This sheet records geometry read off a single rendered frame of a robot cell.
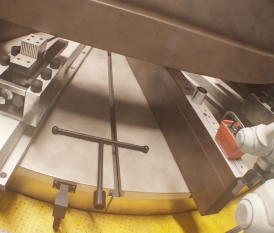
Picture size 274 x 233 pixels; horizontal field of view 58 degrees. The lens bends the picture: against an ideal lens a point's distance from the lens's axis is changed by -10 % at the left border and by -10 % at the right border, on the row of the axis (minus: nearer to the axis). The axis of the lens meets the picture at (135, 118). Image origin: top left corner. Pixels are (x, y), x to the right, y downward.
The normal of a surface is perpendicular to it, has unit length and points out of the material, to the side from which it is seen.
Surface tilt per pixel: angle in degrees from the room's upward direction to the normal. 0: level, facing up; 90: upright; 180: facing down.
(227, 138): 97
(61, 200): 0
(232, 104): 72
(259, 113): 90
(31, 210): 0
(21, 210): 0
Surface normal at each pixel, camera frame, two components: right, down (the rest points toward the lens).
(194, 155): -0.91, -0.08
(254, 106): -0.73, 0.18
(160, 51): 0.14, 0.64
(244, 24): 0.40, 0.56
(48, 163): 0.33, -0.75
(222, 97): -0.59, -0.07
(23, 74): -0.10, 0.58
